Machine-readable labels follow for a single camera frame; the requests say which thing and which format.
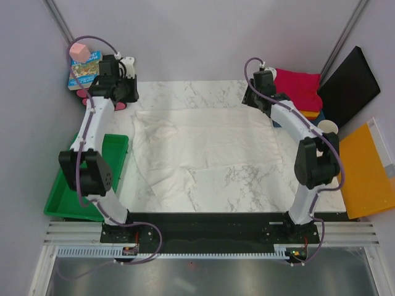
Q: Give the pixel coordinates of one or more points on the pink cube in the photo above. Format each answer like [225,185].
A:
[79,52]

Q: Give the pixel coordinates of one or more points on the green plastic tray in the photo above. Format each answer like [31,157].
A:
[63,202]

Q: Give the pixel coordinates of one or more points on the white cable duct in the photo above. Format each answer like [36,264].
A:
[131,251]

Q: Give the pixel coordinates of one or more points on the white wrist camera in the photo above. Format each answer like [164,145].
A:
[126,66]
[273,71]

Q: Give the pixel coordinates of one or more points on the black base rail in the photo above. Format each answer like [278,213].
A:
[210,233]

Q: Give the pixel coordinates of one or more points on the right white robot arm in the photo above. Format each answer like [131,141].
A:
[317,156]

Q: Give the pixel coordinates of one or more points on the orange folder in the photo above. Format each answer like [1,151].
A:
[369,172]

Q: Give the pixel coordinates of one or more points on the blue folded t shirt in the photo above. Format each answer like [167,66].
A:
[314,121]

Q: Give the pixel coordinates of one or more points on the black tablet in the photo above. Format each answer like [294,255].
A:
[349,89]

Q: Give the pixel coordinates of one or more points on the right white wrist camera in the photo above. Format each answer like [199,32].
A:
[273,71]

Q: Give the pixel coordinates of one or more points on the blue paperback book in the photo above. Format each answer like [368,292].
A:
[86,73]

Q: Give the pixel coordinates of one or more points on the yellow mug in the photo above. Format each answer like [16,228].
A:
[328,126]

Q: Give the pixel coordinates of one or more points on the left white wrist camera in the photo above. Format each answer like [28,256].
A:
[126,66]

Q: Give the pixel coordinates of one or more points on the yellow folded t shirt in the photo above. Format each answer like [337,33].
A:
[312,114]

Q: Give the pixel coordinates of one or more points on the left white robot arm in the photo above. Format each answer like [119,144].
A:
[84,167]

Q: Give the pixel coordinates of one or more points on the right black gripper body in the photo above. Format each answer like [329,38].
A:
[251,96]

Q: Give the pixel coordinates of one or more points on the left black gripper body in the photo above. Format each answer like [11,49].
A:
[128,89]

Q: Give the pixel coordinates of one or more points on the white t shirt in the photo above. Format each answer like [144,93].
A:
[169,144]

